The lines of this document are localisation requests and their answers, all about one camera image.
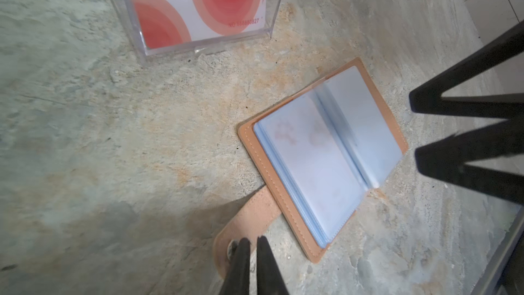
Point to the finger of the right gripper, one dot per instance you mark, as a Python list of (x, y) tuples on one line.
[(428, 98), (448, 160)]

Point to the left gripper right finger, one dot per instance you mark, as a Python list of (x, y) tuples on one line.
[(269, 278)]

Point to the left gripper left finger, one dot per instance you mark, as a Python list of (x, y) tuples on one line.
[(237, 280)]

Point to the pink leather card wallet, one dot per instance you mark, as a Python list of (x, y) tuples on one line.
[(319, 152)]

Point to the clear acrylic card holder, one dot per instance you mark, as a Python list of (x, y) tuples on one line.
[(129, 23)]

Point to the white card red circle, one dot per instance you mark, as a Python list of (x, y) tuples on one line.
[(167, 23)]

